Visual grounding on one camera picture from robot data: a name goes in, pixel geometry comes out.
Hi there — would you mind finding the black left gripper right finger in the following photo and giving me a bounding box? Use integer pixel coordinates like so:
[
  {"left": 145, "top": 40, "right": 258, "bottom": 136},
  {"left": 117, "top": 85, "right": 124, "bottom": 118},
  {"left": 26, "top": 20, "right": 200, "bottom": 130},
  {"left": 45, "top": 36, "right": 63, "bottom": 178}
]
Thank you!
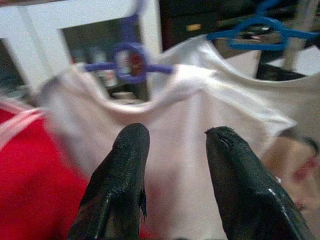
[{"left": 204, "top": 126, "right": 317, "bottom": 240}]

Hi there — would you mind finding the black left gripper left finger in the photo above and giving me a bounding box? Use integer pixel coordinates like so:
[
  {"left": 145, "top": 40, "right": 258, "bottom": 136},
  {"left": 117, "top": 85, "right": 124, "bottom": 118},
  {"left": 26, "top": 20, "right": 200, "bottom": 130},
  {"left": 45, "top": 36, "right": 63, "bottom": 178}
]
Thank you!
[{"left": 67, "top": 122, "right": 151, "bottom": 240}]

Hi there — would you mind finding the purple plastic hanger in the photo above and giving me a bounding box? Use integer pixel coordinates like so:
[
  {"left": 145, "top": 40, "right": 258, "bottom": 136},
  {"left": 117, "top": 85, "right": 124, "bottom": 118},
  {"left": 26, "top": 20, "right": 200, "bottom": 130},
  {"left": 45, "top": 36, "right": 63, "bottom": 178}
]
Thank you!
[{"left": 83, "top": 0, "right": 176, "bottom": 84}]

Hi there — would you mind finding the blue plastic hanger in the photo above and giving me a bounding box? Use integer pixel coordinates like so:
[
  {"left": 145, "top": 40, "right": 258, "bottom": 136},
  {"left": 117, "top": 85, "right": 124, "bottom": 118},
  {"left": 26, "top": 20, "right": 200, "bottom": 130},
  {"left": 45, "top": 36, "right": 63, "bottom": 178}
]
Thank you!
[{"left": 206, "top": 0, "right": 320, "bottom": 52}]

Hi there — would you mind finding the plain white T-shirt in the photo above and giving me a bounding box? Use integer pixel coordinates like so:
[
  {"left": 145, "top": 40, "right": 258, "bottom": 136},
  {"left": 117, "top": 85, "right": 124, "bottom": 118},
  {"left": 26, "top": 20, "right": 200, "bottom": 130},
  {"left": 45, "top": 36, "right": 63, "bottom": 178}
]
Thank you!
[{"left": 37, "top": 63, "right": 298, "bottom": 240}]

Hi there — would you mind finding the red polo shirt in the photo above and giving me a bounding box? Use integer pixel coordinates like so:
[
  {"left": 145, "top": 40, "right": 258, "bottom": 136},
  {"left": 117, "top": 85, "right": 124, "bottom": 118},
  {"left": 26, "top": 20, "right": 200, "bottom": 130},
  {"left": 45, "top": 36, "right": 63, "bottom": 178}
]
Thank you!
[{"left": 0, "top": 99, "right": 91, "bottom": 240}]

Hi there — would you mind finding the white shelf unit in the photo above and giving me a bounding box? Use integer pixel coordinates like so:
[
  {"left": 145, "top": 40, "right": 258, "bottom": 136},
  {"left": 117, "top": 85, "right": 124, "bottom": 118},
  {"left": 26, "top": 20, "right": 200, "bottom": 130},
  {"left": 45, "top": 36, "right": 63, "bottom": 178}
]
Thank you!
[{"left": 0, "top": 0, "right": 163, "bottom": 101}]

